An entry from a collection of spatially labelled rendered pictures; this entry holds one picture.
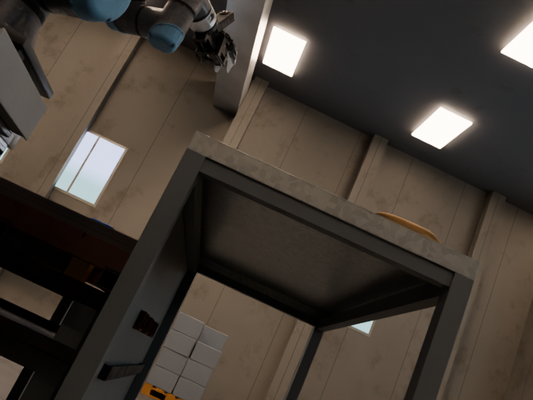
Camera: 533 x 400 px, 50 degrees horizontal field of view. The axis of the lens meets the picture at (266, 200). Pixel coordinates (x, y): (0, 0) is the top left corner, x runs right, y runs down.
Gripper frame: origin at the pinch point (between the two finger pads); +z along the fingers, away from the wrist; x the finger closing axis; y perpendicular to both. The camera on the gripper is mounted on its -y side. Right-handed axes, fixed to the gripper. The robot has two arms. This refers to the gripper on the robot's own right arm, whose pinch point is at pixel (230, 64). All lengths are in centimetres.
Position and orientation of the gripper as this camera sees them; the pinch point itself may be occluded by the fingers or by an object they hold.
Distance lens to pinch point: 171.1
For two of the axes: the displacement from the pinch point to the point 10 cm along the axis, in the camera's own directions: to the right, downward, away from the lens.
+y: -2.8, 8.9, -3.5
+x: 9.2, 1.6, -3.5
